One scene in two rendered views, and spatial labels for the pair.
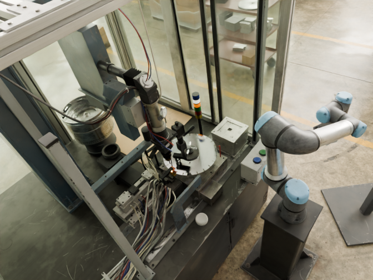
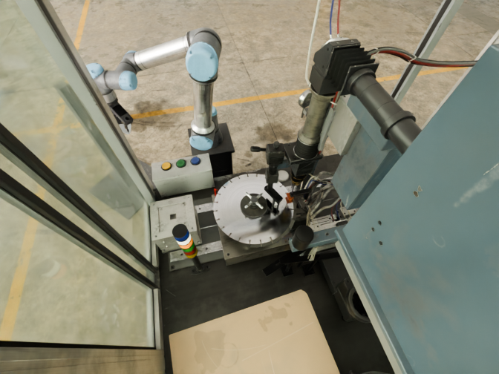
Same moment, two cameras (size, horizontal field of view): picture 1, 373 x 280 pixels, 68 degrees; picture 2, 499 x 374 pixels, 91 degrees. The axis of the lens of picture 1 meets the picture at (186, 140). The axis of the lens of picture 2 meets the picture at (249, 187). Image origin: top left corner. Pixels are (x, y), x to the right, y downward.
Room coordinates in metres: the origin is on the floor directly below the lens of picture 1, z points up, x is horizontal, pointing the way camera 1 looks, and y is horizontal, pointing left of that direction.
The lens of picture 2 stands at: (1.57, 0.20, 1.84)
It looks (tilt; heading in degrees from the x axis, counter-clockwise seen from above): 56 degrees down; 206
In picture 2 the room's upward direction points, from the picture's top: 2 degrees clockwise
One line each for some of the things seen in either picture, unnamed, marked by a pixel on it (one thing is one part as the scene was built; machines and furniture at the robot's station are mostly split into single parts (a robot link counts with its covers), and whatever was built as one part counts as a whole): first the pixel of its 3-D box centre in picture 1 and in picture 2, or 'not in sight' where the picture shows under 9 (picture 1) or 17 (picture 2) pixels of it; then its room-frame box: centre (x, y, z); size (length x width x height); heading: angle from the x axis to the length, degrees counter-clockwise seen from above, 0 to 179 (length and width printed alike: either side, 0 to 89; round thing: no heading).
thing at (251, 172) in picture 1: (260, 159); (184, 175); (1.06, -0.42, 0.82); 0.28 x 0.11 x 0.15; 132
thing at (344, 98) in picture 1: (341, 103); (99, 79); (1.00, -0.81, 1.21); 0.09 x 0.08 x 0.11; 114
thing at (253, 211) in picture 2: (189, 151); (253, 204); (1.11, 0.00, 0.96); 0.11 x 0.11 x 0.03
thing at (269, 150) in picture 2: (179, 136); (273, 163); (1.05, 0.03, 1.17); 0.06 x 0.05 x 0.20; 123
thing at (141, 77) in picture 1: (131, 93); (347, 133); (1.11, 0.21, 1.45); 0.35 x 0.07 x 0.28; 42
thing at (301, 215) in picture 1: (292, 206); (209, 133); (0.72, -0.49, 0.80); 0.15 x 0.15 x 0.10
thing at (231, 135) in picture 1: (230, 136); (177, 223); (1.29, -0.29, 0.82); 0.18 x 0.18 x 0.15; 42
